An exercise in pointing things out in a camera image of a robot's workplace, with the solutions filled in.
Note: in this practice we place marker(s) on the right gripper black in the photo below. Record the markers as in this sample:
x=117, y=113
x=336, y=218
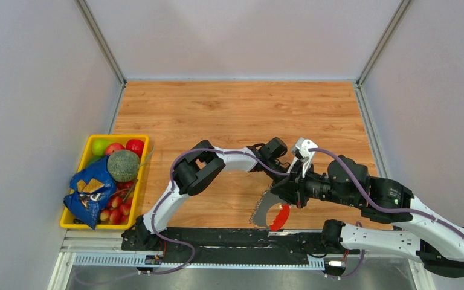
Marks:
x=292, y=188

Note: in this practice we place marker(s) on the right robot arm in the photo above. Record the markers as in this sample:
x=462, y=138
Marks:
x=419, y=233

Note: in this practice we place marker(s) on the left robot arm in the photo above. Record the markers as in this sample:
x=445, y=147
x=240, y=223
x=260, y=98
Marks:
x=194, y=170

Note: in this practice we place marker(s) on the red tomato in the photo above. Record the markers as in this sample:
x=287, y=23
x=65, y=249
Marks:
x=136, y=146

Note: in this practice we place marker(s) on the netted melon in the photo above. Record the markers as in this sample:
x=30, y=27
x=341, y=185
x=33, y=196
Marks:
x=123, y=165

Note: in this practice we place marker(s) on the red apple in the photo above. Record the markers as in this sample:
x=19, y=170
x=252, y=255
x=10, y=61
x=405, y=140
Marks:
x=113, y=147

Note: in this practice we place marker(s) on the green apple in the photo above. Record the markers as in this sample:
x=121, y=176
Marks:
x=99, y=146

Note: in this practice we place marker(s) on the blue snack bag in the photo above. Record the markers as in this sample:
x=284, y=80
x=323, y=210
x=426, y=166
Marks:
x=92, y=189

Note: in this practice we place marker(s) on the yellow plastic bin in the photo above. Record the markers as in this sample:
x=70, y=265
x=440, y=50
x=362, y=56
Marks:
x=120, y=212

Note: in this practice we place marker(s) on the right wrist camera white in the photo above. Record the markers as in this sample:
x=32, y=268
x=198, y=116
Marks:
x=303, y=151

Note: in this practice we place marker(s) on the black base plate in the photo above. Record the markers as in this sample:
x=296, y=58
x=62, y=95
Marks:
x=237, y=243

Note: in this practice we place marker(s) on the white slotted cable duct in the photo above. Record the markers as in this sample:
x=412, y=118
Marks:
x=144, y=260

